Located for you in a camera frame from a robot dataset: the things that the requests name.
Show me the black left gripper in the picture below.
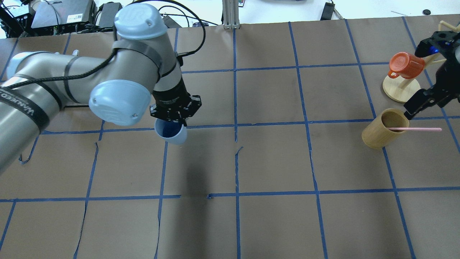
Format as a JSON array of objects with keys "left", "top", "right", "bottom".
[{"left": 149, "top": 95, "right": 202, "bottom": 125}]

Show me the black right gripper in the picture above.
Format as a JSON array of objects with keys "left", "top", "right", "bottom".
[{"left": 404, "top": 31, "right": 460, "bottom": 120}]

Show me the light blue plastic cup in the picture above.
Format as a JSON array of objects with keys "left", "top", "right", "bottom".
[{"left": 154, "top": 119, "right": 188, "bottom": 145}]

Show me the pink chopstick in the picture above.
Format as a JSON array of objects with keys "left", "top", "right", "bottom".
[{"left": 387, "top": 127, "right": 442, "bottom": 132}]

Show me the wooden mug tree stand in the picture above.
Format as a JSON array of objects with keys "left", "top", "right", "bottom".
[{"left": 382, "top": 20, "right": 460, "bottom": 103}]

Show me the orange mug on tree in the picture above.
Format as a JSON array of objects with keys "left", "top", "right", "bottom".
[{"left": 387, "top": 51, "right": 426, "bottom": 79}]

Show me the bamboo cylinder holder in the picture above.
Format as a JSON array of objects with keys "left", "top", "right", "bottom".
[{"left": 361, "top": 108, "right": 410, "bottom": 149}]

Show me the black power adapter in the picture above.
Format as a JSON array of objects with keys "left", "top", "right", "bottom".
[{"left": 95, "top": 2, "right": 122, "bottom": 28}]

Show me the black electronics box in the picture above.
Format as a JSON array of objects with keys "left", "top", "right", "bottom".
[{"left": 31, "top": 0, "right": 97, "bottom": 34}]

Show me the aluminium frame post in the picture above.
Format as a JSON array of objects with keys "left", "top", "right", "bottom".
[{"left": 222, "top": 0, "right": 240, "bottom": 29}]

